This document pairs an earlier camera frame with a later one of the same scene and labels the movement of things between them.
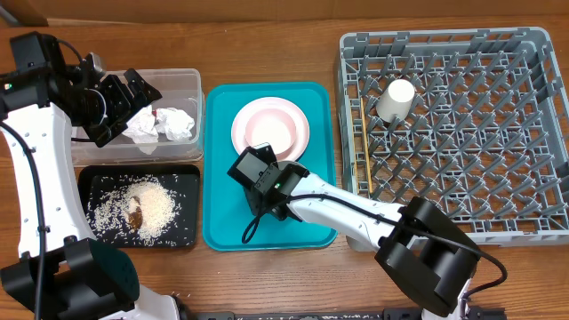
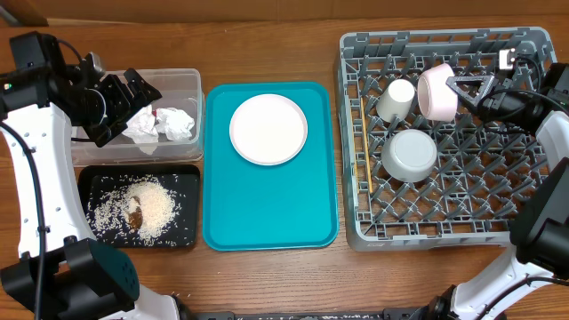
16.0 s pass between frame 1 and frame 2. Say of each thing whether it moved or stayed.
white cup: stayed
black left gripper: stayed
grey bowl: moved
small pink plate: moved
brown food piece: stayed
